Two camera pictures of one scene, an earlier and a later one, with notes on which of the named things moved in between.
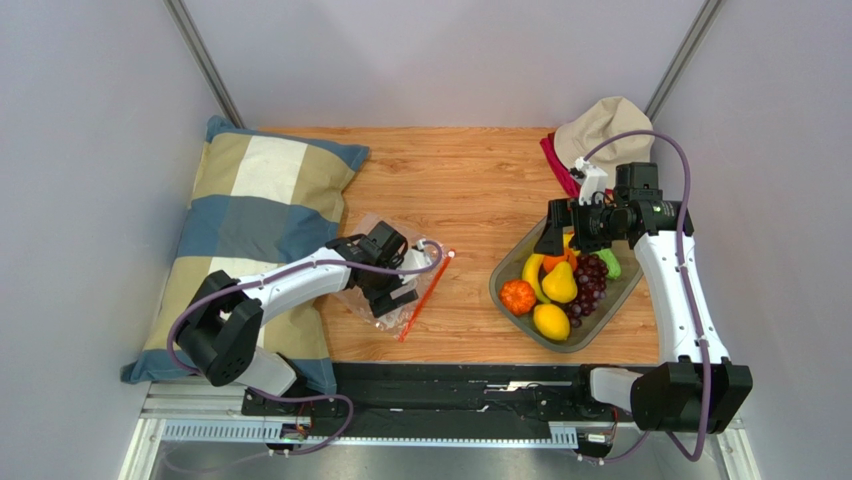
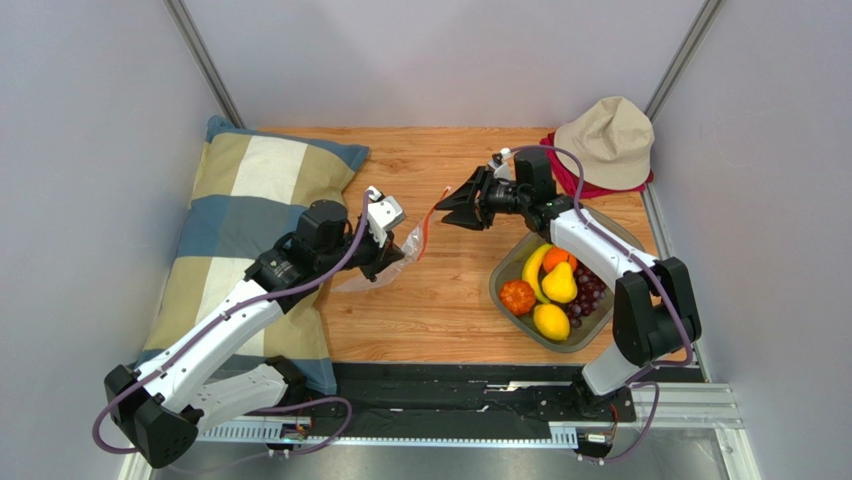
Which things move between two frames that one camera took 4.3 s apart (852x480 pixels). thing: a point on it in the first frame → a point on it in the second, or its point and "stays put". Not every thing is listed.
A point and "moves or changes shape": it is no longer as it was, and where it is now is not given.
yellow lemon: (551, 321) stays put
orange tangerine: (568, 256) stays put
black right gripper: (568, 222) → (481, 199)
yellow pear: (560, 284) stays put
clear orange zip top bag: (399, 322) moves or changes shape
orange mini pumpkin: (517, 296) stays put
